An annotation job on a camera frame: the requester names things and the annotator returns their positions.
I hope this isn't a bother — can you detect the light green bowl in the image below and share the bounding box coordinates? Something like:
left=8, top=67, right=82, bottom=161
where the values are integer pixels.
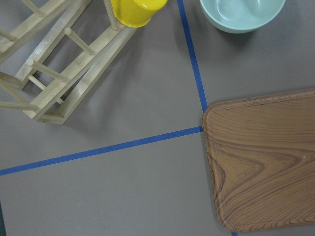
left=200, top=0, right=285, bottom=33

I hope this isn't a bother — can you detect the yellow cup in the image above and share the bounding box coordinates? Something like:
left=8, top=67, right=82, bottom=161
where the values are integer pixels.
left=111, top=0, right=168, bottom=28

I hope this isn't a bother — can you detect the wooden cutting board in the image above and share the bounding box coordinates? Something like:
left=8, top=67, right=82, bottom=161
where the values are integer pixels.
left=202, top=89, right=315, bottom=233

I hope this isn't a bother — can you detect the wooden mug rack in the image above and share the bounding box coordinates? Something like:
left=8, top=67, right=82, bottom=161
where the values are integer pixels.
left=0, top=0, right=135, bottom=129

